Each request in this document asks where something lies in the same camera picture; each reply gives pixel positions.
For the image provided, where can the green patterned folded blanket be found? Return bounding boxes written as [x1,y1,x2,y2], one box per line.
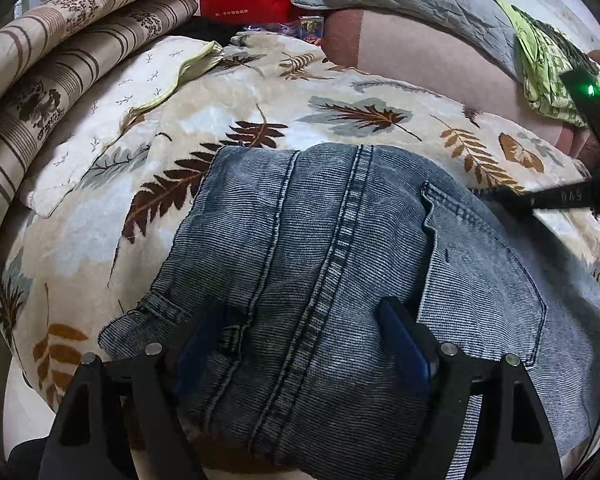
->
[494,0,600,127]

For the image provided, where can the pink and maroon bolster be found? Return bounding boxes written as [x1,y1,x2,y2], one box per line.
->
[323,9,600,174]

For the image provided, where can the blue acid-wash denim pants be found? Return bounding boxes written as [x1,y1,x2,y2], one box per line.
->
[98,144,600,479]

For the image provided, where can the cream leaf-print fleece blanket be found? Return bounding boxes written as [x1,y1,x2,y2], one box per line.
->
[0,32,588,408]

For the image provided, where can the colourful snack packet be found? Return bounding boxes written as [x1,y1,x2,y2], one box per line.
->
[244,15,325,46]

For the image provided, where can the striped floral folded quilt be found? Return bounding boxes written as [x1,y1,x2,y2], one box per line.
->
[0,0,197,227]

